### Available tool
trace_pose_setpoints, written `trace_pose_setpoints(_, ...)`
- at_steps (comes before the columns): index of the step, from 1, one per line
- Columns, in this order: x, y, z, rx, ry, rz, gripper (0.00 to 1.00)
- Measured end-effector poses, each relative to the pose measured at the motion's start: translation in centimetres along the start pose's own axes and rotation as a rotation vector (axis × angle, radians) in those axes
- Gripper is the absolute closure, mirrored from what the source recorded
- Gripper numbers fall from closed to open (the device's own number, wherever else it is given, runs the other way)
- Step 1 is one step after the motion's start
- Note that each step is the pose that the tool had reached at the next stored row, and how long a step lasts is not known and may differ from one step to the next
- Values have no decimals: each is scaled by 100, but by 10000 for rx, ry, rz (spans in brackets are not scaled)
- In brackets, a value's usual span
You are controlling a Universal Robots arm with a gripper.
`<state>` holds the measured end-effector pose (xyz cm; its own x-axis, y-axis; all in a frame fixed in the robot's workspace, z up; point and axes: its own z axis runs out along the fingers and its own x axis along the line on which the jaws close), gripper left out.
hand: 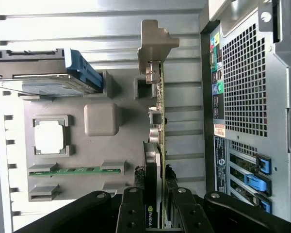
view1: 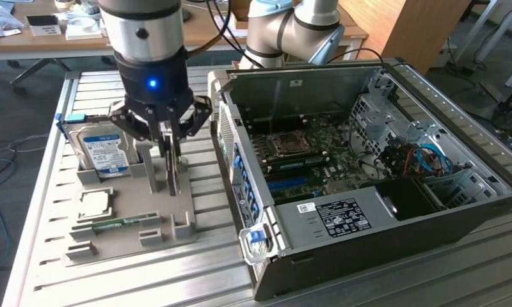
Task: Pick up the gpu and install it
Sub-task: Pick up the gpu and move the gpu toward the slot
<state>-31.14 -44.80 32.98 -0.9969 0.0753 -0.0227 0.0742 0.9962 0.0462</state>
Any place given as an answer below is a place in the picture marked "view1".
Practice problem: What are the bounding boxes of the hard disk with blue label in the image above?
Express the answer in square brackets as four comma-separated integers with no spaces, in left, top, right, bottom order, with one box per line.
[54,111,138,179]

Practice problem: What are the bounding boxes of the green motherboard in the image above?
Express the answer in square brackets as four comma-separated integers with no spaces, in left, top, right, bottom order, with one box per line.
[242,116,393,201]

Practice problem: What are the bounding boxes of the silver disk bay cage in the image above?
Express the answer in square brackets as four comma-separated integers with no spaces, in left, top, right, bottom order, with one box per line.
[348,92,436,151]

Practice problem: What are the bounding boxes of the red wire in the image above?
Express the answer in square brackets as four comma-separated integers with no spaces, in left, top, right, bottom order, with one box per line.
[400,147,422,176]

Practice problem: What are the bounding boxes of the CPU socket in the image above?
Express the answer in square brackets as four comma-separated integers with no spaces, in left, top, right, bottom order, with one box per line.
[270,130,314,158]

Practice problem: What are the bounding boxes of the blue floor cable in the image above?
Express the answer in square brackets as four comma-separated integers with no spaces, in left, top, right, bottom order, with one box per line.
[0,150,17,276]

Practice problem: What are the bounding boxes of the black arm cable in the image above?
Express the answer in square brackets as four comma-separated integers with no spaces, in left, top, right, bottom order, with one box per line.
[203,0,265,68]

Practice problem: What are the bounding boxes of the wooden cabinet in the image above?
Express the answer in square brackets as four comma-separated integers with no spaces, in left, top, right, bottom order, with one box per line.
[337,0,473,76]

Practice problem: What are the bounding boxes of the green RAM stick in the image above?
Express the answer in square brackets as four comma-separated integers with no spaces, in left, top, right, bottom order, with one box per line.
[70,215,157,230]

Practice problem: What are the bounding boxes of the blue wire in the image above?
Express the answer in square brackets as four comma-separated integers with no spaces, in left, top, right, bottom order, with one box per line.
[412,143,454,177]

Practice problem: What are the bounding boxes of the white tape roll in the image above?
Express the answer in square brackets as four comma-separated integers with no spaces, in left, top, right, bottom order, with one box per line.
[67,16,99,33]

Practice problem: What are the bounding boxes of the black and white box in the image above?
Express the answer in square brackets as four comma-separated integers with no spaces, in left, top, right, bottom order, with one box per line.
[25,14,62,37]

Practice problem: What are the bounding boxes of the blue expansion slot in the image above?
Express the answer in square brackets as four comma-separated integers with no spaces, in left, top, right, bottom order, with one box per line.
[266,177,309,190]

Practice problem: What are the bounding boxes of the black fan shroud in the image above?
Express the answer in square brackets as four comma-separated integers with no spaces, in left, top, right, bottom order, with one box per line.
[373,178,446,222]

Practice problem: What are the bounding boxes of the silver CPU chip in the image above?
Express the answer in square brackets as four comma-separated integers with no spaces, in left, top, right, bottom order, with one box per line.
[77,191,111,219]

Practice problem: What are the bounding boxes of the grey printed parts rack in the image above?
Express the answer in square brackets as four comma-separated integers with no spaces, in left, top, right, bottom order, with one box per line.
[62,140,197,267]

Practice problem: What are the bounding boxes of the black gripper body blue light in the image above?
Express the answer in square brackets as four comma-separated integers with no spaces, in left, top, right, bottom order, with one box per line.
[111,47,195,113]

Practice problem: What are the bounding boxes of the black open PC case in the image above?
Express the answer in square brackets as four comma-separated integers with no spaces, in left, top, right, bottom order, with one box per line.
[207,61,512,302]

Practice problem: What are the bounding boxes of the blue case latch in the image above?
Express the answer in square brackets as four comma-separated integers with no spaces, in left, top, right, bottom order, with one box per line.
[245,223,269,244]

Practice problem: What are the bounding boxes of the RAM stick with label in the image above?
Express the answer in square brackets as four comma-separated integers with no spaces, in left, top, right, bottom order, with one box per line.
[266,154,330,171]

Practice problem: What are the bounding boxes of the wooden desk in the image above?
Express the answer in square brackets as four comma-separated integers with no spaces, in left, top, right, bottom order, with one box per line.
[0,0,370,61]

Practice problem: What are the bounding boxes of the grey power supply unit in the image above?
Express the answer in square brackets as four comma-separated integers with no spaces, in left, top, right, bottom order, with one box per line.
[274,187,397,251]

